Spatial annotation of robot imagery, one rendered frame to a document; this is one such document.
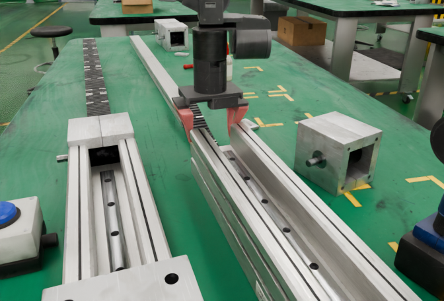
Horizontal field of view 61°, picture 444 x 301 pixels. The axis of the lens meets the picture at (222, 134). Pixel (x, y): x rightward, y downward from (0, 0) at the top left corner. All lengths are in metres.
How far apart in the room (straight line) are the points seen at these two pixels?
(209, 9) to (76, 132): 0.28
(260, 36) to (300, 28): 3.71
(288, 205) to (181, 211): 0.17
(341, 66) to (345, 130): 2.46
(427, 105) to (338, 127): 1.75
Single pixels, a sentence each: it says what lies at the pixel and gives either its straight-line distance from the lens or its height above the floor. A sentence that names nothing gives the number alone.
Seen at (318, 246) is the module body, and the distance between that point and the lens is 0.45.
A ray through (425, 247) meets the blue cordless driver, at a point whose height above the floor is 0.83.
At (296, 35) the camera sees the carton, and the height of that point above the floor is 0.34.
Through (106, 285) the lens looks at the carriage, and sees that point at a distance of 0.31.
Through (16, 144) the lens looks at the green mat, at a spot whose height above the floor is 0.78.
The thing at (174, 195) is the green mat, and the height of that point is 0.78.
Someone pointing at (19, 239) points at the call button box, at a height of 0.83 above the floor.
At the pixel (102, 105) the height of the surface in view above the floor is 0.81.
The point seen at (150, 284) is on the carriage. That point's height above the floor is 0.90.
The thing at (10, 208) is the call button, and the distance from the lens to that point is 0.52.
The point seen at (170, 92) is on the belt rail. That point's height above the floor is 0.81.
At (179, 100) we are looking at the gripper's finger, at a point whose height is 0.90.
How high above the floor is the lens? 1.13
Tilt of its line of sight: 26 degrees down
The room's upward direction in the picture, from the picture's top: straight up
